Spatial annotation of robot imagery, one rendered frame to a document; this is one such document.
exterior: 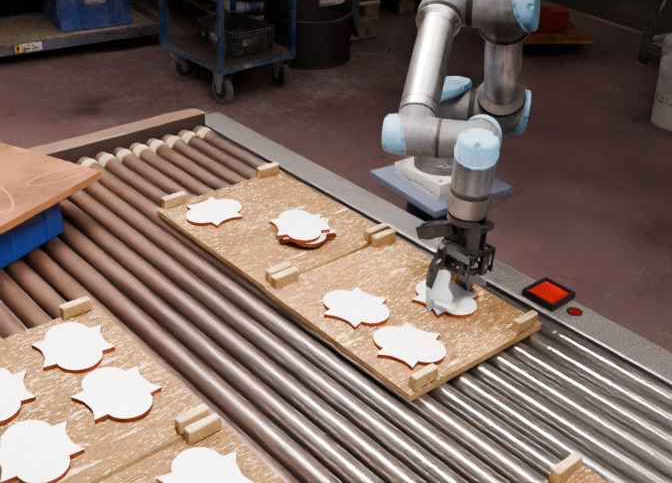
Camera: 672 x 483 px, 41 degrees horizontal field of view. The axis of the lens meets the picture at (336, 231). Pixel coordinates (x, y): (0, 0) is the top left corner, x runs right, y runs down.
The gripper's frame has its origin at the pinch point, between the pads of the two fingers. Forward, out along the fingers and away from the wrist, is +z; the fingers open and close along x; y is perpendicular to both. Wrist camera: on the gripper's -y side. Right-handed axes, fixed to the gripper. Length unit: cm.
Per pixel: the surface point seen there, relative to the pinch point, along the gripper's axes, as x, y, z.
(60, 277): -55, -54, 4
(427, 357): -16.8, 11.6, -0.6
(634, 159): 287, -123, 98
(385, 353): -21.9, 6.3, -0.4
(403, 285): -2.8, -8.9, 1.1
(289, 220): -8.0, -39.7, -0.9
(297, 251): -11.7, -32.0, 1.8
